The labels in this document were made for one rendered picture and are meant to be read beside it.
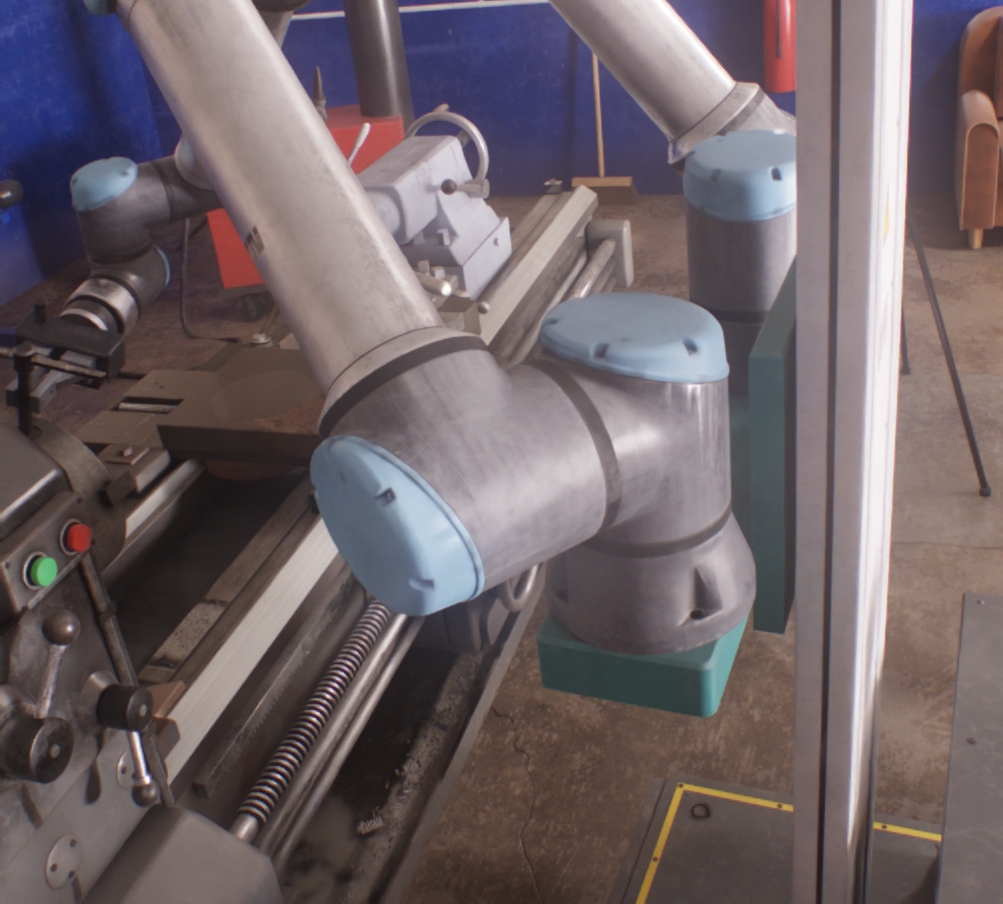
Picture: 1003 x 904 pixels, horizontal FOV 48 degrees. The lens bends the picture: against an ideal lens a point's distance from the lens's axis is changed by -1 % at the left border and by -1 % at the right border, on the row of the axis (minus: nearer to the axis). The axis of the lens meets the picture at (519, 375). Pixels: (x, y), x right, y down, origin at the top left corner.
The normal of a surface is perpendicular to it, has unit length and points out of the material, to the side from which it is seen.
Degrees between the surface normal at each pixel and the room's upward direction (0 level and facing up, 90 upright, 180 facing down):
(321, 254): 47
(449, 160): 82
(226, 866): 32
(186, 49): 54
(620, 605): 70
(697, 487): 90
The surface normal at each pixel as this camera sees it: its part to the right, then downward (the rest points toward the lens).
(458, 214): 0.83, -0.32
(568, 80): -0.29, 0.45
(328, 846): -0.11, -0.89
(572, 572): -0.83, -0.01
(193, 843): 0.41, -0.73
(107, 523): 0.96, 0.10
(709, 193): -0.70, 0.31
